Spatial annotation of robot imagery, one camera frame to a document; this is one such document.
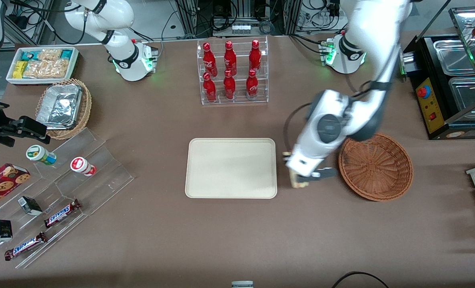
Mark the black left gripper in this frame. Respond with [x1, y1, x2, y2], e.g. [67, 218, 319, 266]
[297, 170, 323, 184]

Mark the triangular sandwich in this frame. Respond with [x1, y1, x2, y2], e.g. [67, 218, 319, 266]
[282, 151, 309, 189]

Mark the tan wicker basket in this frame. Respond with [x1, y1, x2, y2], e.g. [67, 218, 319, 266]
[35, 78, 92, 140]

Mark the brown wicker basket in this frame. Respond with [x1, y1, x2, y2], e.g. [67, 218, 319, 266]
[338, 133, 414, 202]

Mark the beige plastic tray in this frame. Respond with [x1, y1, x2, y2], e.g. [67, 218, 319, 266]
[185, 138, 277, 199]

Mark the green lid drink cup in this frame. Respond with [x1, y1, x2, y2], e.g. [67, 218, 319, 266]
[26, 145, 57, 166]

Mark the aluminium foil container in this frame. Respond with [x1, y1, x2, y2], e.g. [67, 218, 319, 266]
[36, 84, 83, 130]

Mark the large clear cracker packet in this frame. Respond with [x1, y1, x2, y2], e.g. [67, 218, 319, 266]
[23, 59, 69, 79]

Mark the red lid drink cup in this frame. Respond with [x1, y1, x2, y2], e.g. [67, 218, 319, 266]
[70, 157, 97, 177]

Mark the red cookie box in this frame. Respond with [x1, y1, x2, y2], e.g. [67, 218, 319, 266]
[0, 163, 31, 214]

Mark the small clear cracker packet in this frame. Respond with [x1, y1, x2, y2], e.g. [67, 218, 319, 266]
[37, 48, 63, 61]

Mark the white snack bin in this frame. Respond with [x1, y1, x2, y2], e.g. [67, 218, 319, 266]
[6, 46, 80, 86]

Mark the small black box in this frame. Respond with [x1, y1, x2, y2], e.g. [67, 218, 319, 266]
[18, 196, 43, 216]
[0, 220, 13, 243]

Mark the clear acrylic stepped stand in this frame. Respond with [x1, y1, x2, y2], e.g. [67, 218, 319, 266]
[0, 127, 135, 269]

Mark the brown Snickers bar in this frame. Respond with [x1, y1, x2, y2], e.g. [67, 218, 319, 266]
[44, 199, 81, 228]
[4, 232, 47, 261]

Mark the clear acrylic bottle rack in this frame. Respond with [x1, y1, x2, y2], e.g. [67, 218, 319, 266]
[197, 36, 269, 106]

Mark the red cola bottle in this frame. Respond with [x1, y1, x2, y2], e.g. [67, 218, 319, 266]
[246, 69, 259, 100]
[203, 72, 217, 102]
[224, 41, 238, 76]
[223, 70, 236, 100]
[249, 39, 262, 72]
[203, 43, 218, 76]

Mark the black food warmer appliance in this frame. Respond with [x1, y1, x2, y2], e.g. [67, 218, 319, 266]
[399, 6, 475, 140]

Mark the white power strip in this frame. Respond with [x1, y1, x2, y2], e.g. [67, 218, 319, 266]
[230, 23, 252, 36]

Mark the steel warmer pan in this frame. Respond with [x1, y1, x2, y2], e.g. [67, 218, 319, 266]
[433, 39, 475, 77]
[448, 76, 475, 113]

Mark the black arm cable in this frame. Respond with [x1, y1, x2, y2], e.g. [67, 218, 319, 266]
[283, 103, 315, 153]

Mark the black table cable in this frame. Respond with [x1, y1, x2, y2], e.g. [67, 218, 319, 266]
[332, 272, 389, 288]

